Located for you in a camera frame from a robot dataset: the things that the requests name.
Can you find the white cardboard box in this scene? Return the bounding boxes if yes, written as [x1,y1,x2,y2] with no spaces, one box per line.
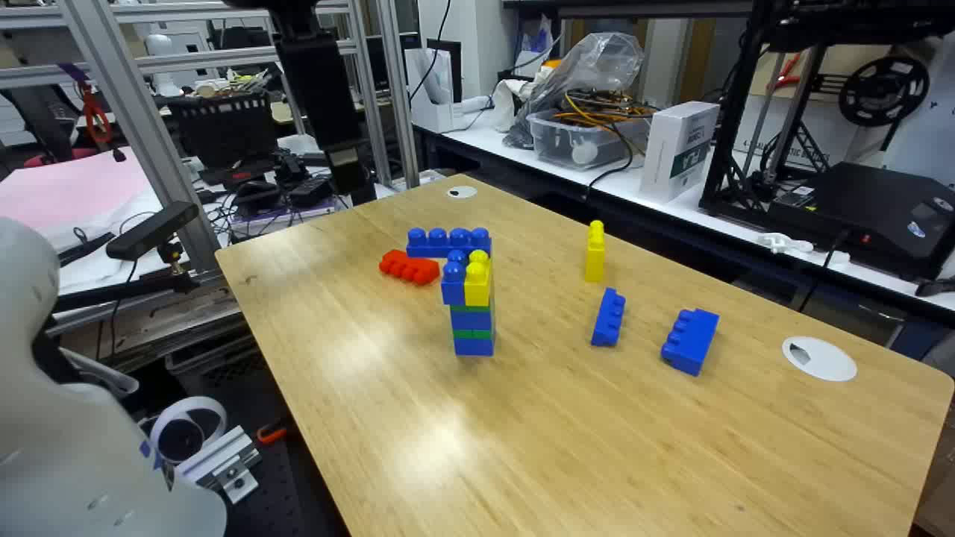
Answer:
[640,101,718,201]

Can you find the aluminium frame rack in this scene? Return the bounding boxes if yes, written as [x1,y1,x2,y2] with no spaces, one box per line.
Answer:
[0,0,424,278]

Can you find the blue wide block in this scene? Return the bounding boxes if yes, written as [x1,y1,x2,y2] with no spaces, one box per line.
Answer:
[658,310,718,375]

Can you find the blue narrow block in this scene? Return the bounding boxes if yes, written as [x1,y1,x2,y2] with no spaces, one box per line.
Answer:
[591,286,627,346]

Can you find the black camera stand pole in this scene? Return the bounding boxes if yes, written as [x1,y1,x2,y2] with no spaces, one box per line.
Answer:
[267,0,375,204]

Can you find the clear plastic bin with cables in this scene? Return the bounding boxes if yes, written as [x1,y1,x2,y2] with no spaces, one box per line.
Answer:
[527,113,651,171]

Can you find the blue green block tower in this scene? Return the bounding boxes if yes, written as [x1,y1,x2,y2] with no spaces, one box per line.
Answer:
[449,305,496,357]

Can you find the yellow standing block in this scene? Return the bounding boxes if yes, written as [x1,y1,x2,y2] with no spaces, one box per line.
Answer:
[582,222,605,284]

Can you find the black crate on shelf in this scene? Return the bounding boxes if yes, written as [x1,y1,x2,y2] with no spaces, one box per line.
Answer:
[166,93,276,171]

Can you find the clear plastic bag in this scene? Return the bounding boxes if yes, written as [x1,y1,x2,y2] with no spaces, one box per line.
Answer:
[503,34,645,150]

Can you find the yellow block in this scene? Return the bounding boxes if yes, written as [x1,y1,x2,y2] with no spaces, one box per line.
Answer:
[461,252,493,307]
[582,222,605,284]

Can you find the red long block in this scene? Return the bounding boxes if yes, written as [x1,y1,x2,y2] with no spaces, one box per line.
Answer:
[379,252,437,286]

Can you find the black 3D printer frame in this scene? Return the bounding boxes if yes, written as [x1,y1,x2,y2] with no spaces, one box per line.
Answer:
[702,0,955,278]

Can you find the blue long block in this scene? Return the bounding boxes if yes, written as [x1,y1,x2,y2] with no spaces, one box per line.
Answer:
[405,226,493,305]

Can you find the white table grommet far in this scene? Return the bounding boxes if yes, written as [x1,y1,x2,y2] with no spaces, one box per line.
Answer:
[443,186,478,201]

